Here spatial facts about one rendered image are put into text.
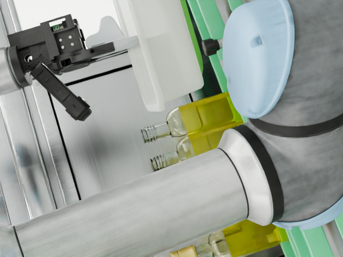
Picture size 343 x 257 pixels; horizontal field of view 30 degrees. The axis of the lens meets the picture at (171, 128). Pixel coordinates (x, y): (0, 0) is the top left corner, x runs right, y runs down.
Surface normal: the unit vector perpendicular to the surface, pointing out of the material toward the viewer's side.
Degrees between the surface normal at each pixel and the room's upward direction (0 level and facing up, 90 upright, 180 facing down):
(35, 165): 90
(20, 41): 83
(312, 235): 90
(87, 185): 90
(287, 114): 54
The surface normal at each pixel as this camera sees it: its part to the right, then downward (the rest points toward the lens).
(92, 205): -0.16, -0.81
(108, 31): 0.03, 0.02
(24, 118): 0.02, -0.31
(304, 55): 0.18, 0.22
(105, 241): 0.23, -0.05
